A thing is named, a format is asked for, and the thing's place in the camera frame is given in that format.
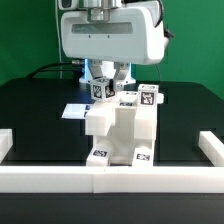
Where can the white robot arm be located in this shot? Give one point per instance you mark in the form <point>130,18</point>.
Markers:
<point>98,11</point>

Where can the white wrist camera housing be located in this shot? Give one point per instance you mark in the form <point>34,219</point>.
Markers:
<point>68,4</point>

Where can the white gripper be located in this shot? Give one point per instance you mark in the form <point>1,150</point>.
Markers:
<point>133,34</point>

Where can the white chair seat part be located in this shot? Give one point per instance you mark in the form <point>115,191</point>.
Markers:
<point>128,143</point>

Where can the white sheet with fiducial tags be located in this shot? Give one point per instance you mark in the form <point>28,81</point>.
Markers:
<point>76,111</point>

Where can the white chair back part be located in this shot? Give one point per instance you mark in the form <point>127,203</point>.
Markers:
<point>102,115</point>

